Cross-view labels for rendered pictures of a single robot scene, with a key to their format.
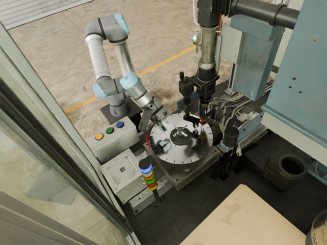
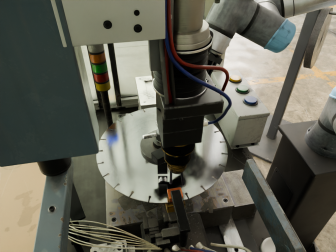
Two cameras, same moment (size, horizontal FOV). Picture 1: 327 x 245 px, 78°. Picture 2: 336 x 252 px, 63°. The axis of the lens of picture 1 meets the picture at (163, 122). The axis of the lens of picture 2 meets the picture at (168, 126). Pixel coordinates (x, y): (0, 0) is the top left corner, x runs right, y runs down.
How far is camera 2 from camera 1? 1.02 m
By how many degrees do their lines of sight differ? 70
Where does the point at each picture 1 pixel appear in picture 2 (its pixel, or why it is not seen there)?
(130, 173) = (150, 93)
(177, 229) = not seen: hidden behind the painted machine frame
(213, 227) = (34, 176)
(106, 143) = (218, 84)
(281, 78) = not seen: outside the picture
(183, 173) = not seen: hidden behind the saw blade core
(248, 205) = (9, 239)
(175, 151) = (136, 129)
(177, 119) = (206, 158)
